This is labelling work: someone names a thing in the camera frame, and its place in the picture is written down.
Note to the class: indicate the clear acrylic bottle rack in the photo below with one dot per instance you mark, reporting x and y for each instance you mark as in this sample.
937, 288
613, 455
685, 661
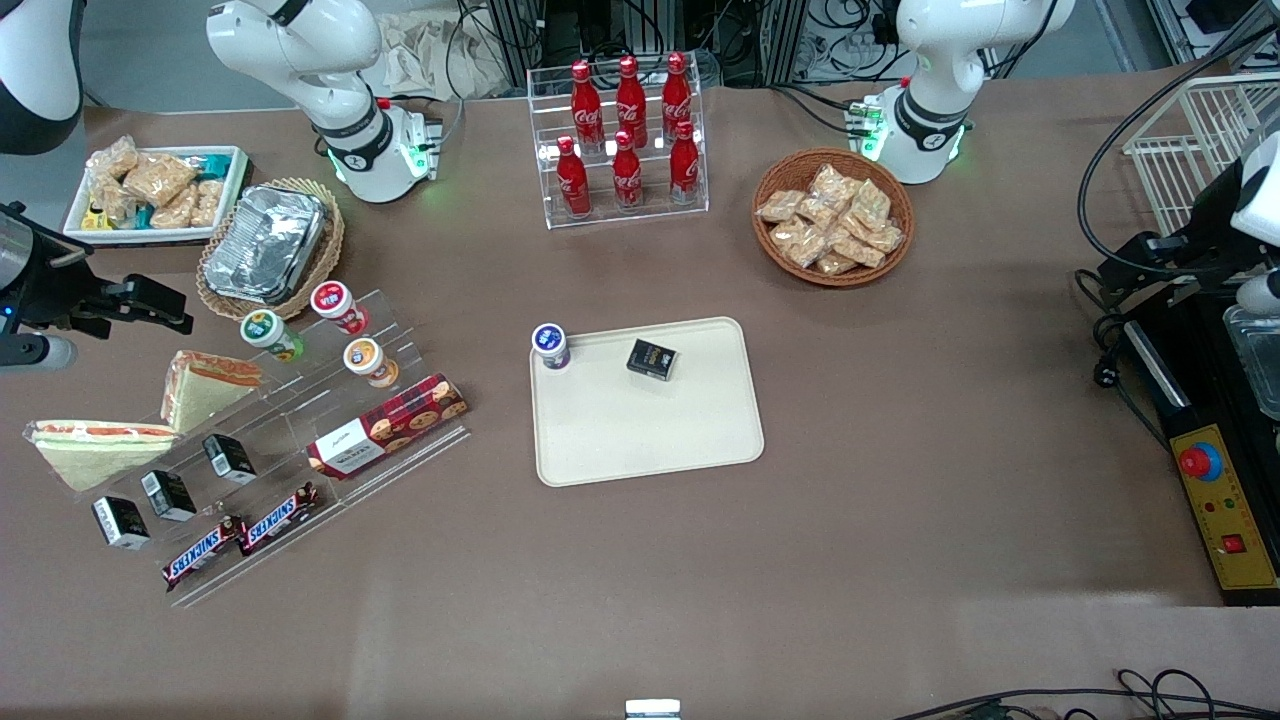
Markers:
600, 222

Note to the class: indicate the snickers chocolate bar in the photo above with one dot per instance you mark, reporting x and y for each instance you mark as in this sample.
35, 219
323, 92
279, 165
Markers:
200, 553
280, 518

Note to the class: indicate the clear acrylic stepped stand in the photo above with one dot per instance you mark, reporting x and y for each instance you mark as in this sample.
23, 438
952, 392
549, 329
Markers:
290, 400

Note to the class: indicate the round wicker basket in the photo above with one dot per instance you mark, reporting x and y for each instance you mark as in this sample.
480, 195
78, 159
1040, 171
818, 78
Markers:
840, 279

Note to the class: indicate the small white block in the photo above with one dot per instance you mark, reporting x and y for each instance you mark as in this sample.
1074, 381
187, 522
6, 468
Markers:
652, 710

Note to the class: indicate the small black box, gold print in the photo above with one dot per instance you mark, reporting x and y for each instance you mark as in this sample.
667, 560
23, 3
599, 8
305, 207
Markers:
652, 360

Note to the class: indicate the triangular sandwich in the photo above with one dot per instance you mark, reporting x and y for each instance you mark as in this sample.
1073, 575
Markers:
200, 395
90, 455

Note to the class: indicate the aluminium foil container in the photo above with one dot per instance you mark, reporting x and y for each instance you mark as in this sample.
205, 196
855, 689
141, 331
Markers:
265, 245

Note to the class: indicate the wrapped biscuit packet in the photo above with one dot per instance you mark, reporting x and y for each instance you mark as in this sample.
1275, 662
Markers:
818, 212
870, 203
885, 238
800, 242
858, 248
780, 205
836, 264
832, 185

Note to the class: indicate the small black white box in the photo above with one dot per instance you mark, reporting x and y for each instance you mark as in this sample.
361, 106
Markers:
120, 522
168, 495
230, 458

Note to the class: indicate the oval wicker basket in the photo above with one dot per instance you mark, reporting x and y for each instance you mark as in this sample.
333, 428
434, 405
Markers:
337, 235

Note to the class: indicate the red plaid cookie box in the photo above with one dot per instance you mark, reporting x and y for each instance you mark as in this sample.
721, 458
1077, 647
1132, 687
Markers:
400, 420

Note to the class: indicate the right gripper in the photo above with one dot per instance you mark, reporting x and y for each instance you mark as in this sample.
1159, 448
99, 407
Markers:
50, 287

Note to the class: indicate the small yellow packet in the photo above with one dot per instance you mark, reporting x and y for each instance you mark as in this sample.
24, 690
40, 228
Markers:
93, 220

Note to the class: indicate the aluminium equipment rack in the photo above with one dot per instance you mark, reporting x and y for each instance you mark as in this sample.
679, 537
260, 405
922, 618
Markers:
760, 40

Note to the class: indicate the clear bag of crackers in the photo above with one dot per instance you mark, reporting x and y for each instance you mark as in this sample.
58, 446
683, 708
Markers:
112, 160
158, 178
110, 200
208, 202
178, 208

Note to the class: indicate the red coca-cola bottle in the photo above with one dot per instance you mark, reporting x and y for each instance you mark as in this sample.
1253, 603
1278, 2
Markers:
677, 95
573, 185
586, 105
685, 168
627, 178
630, 100

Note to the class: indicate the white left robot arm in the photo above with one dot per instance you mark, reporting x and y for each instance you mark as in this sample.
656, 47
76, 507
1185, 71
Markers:
940, 60

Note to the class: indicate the white rectangular dish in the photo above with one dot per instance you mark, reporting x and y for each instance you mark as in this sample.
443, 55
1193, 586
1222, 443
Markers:
150, 237

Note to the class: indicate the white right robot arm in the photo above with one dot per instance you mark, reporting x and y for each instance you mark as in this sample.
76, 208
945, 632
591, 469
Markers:
300, 40

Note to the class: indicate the clear plastic container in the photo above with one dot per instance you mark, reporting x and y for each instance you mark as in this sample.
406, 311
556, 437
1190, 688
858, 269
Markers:
1260, 360

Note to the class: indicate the beige plastic tray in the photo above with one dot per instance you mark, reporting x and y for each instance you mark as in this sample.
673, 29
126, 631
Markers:
640, 440

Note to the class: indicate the triangular sandwich, upright wedge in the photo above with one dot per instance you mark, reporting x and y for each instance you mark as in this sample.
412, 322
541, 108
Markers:
200, 395

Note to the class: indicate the orange lid yogurt cup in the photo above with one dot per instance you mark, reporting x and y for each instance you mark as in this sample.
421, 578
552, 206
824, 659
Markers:
365, 358

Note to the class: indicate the black machine frame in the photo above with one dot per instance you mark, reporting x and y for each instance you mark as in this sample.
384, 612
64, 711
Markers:
1200, 350

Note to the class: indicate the green lid yogurt cup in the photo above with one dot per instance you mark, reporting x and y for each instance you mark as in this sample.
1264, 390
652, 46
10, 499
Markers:
265, 330

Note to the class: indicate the red lid yogurt cup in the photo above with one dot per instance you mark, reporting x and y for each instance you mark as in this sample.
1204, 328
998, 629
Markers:
333, 300

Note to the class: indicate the white black device head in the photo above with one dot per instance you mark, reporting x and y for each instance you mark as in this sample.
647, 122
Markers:
1262, 195

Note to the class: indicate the red emergency stop button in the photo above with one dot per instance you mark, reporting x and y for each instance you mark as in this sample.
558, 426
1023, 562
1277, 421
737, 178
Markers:
1198, 461

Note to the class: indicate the blue lid yogurt cup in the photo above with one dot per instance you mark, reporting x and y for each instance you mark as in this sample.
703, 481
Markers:
551, 345

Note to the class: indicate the teal snack packet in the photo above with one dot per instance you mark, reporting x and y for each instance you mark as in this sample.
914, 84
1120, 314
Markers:
212, 163

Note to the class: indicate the yellow control panel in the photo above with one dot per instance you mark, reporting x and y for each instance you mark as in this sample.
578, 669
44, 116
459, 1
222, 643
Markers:
1235, 510

